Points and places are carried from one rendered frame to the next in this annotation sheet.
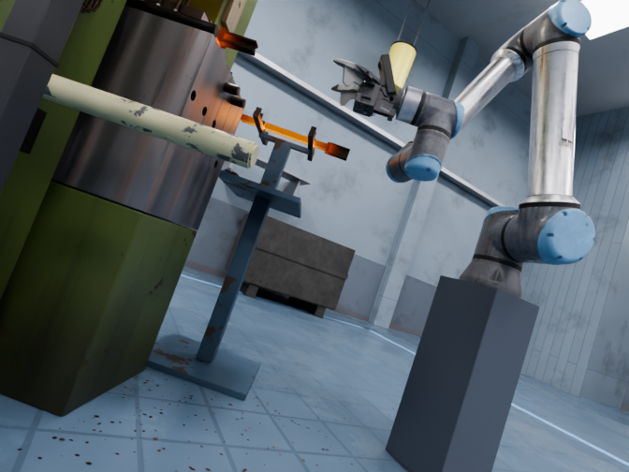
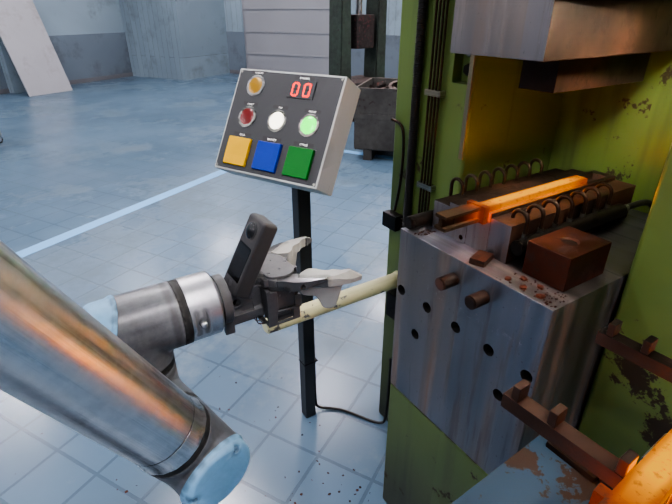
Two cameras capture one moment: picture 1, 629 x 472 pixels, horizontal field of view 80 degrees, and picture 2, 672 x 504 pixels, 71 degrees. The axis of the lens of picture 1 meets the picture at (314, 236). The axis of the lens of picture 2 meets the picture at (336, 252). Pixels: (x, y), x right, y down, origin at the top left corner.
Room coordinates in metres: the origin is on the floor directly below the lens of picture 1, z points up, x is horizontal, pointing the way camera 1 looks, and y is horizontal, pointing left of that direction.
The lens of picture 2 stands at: (1.53, -0.28, 1.34)
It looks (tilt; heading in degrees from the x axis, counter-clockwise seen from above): 27 degrees down; 145
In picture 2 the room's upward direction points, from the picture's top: straight up
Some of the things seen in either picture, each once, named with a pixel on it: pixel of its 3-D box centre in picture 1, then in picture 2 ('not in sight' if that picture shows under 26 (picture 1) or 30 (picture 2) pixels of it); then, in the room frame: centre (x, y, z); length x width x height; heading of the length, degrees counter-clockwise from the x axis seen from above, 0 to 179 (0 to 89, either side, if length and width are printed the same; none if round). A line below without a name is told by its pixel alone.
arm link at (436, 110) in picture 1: (437, 115); (135, 327); (0.97, -0.21, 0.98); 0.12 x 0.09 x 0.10; 87
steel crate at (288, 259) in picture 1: (285, 264); not in sight; (4.42, 0.21, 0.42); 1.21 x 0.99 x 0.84; 109
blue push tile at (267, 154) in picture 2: not in sight; (267, 157); (0.46, 0.26, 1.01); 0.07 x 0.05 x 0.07; 22
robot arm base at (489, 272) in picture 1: (492, 275); not in sight; (1.22, -0.60, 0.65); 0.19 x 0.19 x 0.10
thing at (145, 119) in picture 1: (134, 115); (337, 300); (0.63, 0.36, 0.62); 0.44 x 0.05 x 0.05; 87
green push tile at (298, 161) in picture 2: not in sight; (298, 163); (0.55, 0.30, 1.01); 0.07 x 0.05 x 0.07; 22
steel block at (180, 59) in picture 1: (112, 116); (536, 314); (1.04, 0.65, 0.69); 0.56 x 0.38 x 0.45; 87
